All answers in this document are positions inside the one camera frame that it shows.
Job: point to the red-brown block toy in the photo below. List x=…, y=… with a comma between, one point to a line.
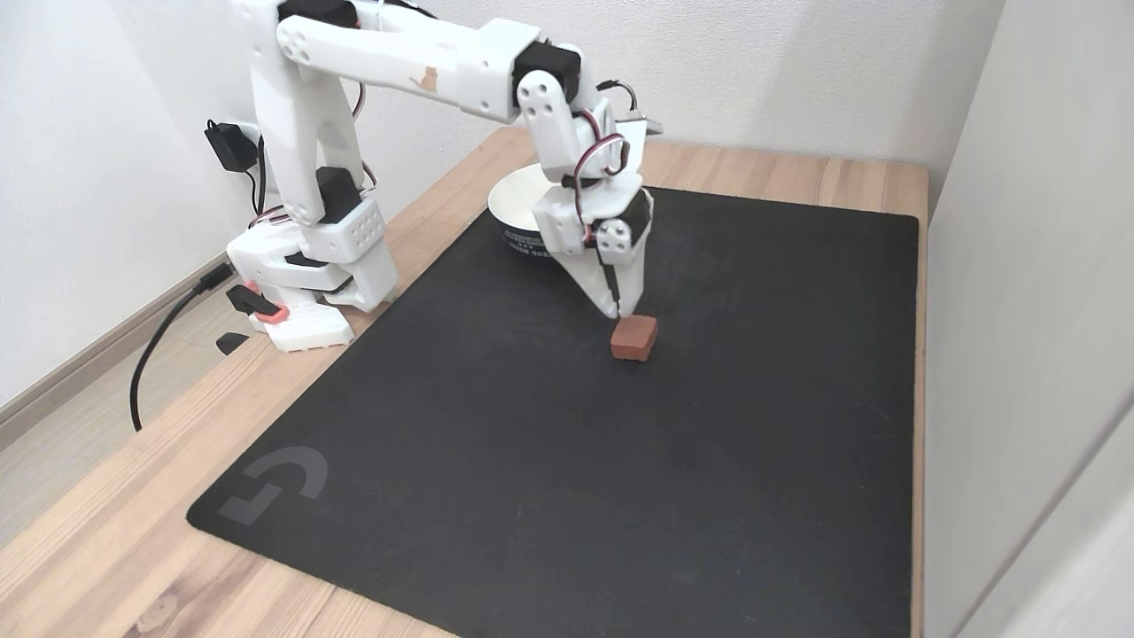
x=633, y=338

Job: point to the white paper bowl black band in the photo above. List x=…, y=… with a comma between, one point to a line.
x=514, y=199

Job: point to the black desk mat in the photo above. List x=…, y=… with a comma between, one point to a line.
x=532, y=443

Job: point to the black and orange clamp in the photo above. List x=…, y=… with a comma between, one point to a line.
x=257, y=303

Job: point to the black power adapter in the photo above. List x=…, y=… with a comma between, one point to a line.
x=230, y=146

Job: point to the grey gripper camera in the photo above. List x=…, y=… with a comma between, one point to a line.
x=640, y=122

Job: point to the beige wall baseboard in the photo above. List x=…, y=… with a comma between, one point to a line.
x=80, y=359

